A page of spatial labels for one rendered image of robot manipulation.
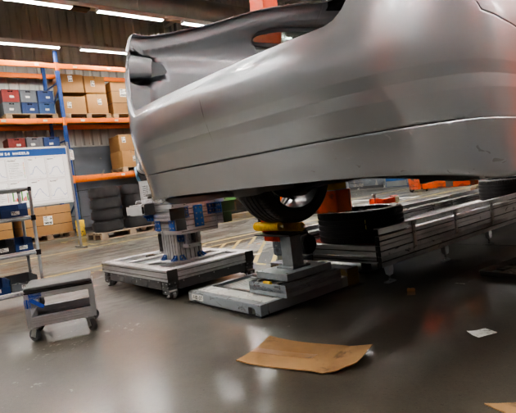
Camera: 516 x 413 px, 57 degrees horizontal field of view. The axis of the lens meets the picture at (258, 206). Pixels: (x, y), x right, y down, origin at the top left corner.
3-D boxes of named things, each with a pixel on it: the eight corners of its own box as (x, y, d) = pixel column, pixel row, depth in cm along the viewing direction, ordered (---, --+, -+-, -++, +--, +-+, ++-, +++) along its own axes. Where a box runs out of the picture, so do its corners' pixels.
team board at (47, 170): (-5, 264, 763) (-23, 142, 753) (-11, 262, 801) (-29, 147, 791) (88, 247, 859) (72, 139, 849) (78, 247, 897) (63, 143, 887)
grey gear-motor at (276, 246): (313, 279, 333) (307, 230, 331) (273, 274, 366) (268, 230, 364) (330, 274, 344) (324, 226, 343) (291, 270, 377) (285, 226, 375)
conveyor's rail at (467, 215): (382, 260, 323) (378, 229, 322) (375, 260, 328) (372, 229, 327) (530, 211, 478) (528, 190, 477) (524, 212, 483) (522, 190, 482)
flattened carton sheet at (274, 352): (349, 378, 187) (349, 369, 187) (236, 363, 217) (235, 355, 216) (374, 350, 212) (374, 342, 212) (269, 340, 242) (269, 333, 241)
